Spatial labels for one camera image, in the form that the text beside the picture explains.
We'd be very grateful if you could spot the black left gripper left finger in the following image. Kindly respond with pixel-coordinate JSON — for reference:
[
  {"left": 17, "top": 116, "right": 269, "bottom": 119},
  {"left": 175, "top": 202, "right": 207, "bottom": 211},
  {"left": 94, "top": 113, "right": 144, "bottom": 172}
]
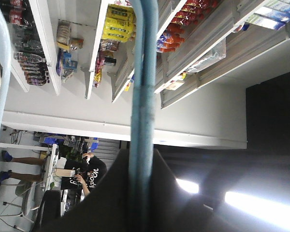
[{"left": 39, "top": 149, "right": 129, "bottom": 232}]

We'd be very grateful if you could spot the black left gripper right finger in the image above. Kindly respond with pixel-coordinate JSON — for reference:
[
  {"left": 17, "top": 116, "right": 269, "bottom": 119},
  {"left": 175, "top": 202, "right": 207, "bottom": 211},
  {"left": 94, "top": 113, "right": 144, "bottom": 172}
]
[{"left": 151, "top": 149, "right": 222, "bottom": 232}]

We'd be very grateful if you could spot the light blue shopping basket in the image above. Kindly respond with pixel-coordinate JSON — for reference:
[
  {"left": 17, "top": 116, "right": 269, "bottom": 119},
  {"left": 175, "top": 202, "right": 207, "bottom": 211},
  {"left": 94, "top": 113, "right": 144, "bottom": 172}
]
[{"left": 0, "top": 0, "right": 159, "bottom": 232}]

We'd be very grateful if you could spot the person in black shirt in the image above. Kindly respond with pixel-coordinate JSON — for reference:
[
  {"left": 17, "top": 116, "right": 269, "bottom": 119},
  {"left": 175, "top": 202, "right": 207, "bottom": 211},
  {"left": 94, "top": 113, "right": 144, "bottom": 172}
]
[{"left": 0, "top": 153, "right": 107, "bottom": 196}]

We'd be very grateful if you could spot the grey office chair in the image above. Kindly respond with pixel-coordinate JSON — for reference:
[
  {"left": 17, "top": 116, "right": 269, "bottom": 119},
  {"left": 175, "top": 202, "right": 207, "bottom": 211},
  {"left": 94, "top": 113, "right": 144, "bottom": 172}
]
[{"left": 0, "top": 181, "right": 44, "bottom": 232}]

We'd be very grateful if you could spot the white office desk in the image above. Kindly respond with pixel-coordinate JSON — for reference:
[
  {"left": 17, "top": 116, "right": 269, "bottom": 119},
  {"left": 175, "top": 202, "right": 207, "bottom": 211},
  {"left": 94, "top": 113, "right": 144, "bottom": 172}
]
[{"left": 0, "top": 143, "right": 59, "bottom": 191}]

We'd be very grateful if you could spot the white store shelving unit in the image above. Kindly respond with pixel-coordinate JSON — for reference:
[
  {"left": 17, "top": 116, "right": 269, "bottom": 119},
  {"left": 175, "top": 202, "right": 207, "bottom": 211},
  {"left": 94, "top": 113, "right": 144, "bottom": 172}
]
[{"left": 0, "top": 0, "right": 290, "bottom": 108}]

